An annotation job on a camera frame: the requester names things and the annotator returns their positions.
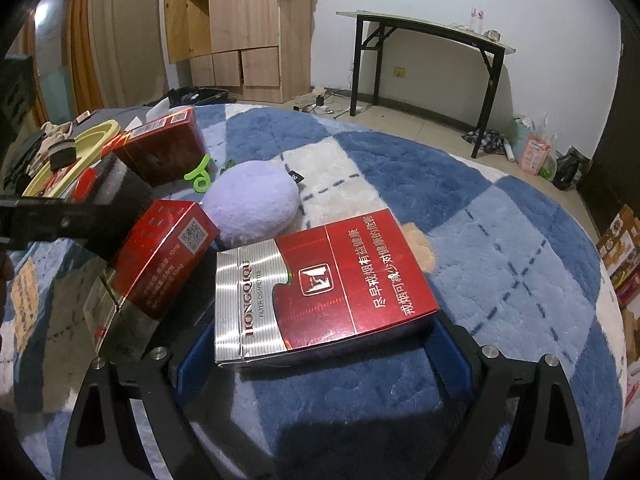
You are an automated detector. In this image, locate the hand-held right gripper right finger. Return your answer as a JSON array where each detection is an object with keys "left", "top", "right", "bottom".
[{"left": 432, "top": 310, "right": 598, "bottom": 480}]

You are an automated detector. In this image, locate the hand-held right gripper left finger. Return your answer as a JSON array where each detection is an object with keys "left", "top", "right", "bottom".
[{"left": 60, "top": 310, "right": 223, "bottom": 480}]

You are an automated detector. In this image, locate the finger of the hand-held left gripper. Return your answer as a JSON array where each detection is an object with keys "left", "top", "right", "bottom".
[{"left": 0, "top": 199, "right": 126, "bottom": 261}]

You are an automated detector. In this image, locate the yellow plastic basin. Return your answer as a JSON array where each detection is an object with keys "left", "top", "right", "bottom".
[{"left": 22, "top": 120, "right": 121, "bottom": 198}]

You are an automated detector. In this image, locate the red cigarette pack square code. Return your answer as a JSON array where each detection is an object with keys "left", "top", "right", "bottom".
[{"left": 82, "top": 199, "right": 221, "bottom": 361}]

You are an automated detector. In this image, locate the dark red cigarette pack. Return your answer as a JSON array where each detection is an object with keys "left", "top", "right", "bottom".
[{"left": 112, "top": 107, "right": 208, "bottom": 186}]

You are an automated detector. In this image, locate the large red cigarette carton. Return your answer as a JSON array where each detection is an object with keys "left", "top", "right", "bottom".
[{"left": 215, "top": 208, "right": 441, "bottom": 368}]

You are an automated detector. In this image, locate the purple plush puff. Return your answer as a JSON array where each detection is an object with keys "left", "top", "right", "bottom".
[{"left": 201, "top": 161, "right": 302, "bottom": 248}]

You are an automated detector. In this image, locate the black sponge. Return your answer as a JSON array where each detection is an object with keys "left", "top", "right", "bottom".
[{"left": 49, "top": 140, "right": 76, "bottom": 170}]

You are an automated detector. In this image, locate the dark grey block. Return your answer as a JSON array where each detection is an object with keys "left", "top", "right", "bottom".
[{"left": 75, "top": 152, "right": 156, "bottom": 226}]

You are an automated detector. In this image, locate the beige cloth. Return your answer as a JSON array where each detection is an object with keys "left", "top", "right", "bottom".
[{"left": 40, "top": 121, "right": 74, "bottom": 142}]

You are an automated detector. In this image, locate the blue and white plaid blanket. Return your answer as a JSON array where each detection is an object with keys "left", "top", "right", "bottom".
[{"left": 0, "top": 102, "right": 626, "bottom": 480}]

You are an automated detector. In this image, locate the green plastic clip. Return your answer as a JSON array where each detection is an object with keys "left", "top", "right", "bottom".
[{"left": 184, "top": 155, "right": 216, "bottom": 193}]

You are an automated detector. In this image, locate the white tissue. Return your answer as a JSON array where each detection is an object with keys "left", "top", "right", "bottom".
[{"left": 142, "top": 100, "right": 171, "bottom": 122}]

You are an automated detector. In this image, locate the black suitcase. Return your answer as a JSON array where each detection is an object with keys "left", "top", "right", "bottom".
[{"left": 160, "top": 87, "right": 231, "bottom": 108}]

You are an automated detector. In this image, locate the beige curtain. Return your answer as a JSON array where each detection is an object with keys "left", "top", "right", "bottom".
[{"left": 70, "top": 0, "right": 167, "bottom": 111}]

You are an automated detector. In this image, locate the black plastic bag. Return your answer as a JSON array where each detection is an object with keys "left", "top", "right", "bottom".
[{"left": 552, "top": 147, "right": 591, "bottom": 191}]

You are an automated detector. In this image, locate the pink plastic bag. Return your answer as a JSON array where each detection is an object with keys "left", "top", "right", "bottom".
[{"left": 520, "top": 132, "right": 552, "bottom": 172}]

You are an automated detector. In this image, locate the plaid cloth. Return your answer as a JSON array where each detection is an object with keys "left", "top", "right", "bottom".
[{"left": 462, "top": 130, "right": 507, "bottom": 155}]

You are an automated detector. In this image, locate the wooden wardrobe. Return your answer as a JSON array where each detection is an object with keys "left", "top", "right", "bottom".
[{"left": 164, "top": 0, "right": 316, "bottom": 103}]

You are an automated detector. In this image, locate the black folding table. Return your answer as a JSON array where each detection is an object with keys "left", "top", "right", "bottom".
[{"left": 336, "top": 10, "right": 517, "bottom": 160}]

